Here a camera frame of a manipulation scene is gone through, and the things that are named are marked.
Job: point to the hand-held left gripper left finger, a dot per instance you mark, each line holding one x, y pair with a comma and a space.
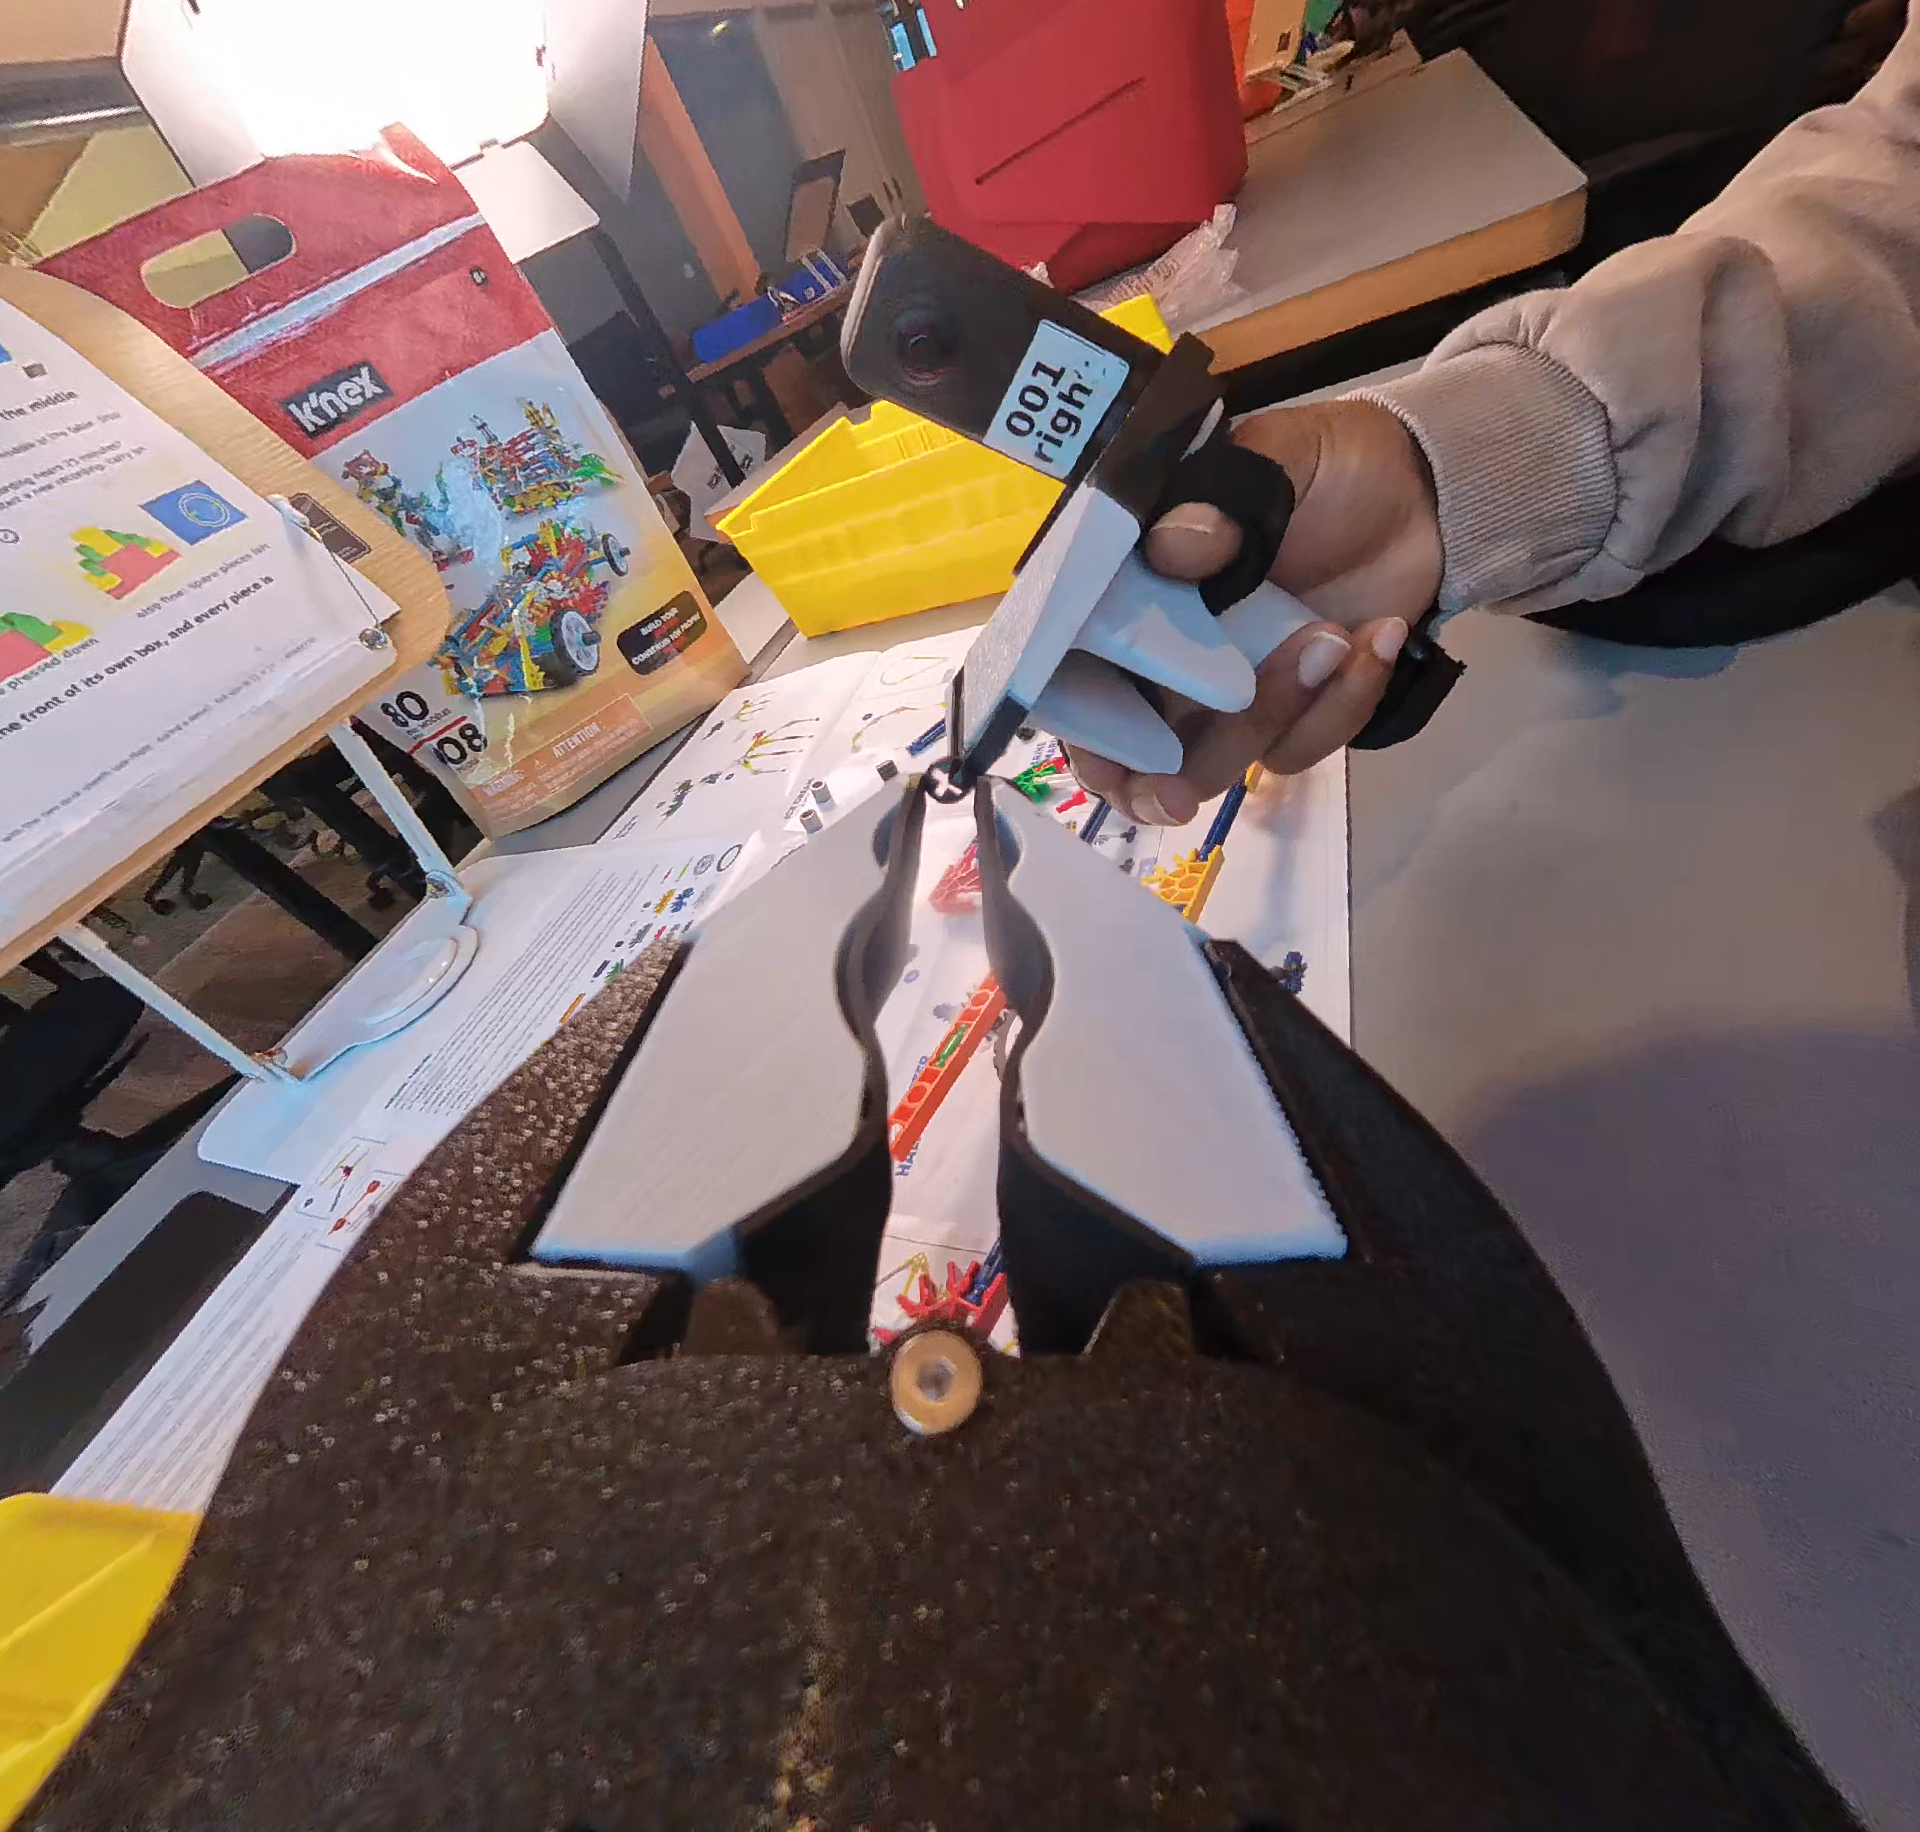
721, 1112

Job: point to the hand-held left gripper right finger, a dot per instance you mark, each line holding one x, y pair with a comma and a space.
1155, 1112

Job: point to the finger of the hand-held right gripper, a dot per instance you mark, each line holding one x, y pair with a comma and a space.
1035, 617
1111, 722

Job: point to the blue rod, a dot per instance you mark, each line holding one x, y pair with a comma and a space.
925, 751

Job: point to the yellow plastic bin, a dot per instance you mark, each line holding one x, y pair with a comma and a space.
871, 513
61, 1653

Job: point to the colourful construction toy model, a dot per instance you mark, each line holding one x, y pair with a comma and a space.
955, 1037

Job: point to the grey desk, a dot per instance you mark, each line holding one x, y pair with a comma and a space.
1620, 1053

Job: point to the person's right hand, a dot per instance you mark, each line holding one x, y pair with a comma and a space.
1366, 528

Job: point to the printed instruction sheet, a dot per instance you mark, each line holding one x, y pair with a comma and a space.
571, 948

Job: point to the clear plastic bag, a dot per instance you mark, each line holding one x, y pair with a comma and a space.
1185, 267

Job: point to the red bag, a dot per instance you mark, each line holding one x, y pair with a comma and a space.
1066, 77

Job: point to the white stand base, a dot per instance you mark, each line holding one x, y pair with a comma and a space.
361, 1037

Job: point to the beige table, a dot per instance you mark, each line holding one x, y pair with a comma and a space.
1380, 197

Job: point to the cardboard toy box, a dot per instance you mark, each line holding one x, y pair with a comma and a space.
495, 513

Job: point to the white light panel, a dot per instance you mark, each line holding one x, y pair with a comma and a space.
361, 17

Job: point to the black rounded object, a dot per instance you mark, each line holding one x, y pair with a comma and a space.
1770, 557

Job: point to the printed instruction board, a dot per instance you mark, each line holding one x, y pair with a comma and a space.
151, 603

